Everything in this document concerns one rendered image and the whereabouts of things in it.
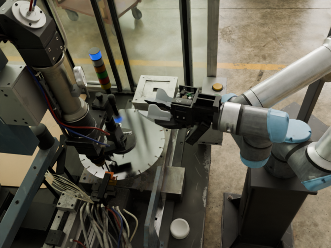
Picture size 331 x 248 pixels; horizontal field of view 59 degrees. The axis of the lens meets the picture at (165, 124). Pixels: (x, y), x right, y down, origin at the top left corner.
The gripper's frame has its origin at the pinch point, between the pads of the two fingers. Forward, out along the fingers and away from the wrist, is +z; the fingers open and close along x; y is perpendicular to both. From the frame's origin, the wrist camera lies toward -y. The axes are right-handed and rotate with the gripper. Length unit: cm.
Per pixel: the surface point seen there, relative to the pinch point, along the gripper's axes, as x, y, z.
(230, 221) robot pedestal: -28, -124, -25
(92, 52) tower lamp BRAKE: -30.0, -8.4, 36.0
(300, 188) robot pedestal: -17, -51, -49
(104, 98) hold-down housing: -0.6, 0.1, 13.2
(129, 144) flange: -6.0, -29.0, 14.1
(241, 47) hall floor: -203, -121, -1
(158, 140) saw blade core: -10.9, -30.0, 4.5
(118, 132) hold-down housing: -0.3, -14.6, 12.3
